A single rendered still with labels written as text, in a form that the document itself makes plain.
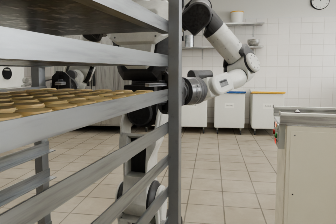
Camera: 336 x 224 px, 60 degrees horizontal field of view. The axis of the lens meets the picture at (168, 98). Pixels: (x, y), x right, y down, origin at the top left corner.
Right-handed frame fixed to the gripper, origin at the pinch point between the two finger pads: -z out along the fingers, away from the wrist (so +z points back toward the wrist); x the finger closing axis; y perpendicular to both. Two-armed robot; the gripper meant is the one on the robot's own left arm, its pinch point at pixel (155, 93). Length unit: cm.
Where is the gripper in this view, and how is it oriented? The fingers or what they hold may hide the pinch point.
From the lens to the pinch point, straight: 83.0
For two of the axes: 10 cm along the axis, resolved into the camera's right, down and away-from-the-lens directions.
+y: 6.8, 0.7, -7.3
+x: 0.0, -10.0, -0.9
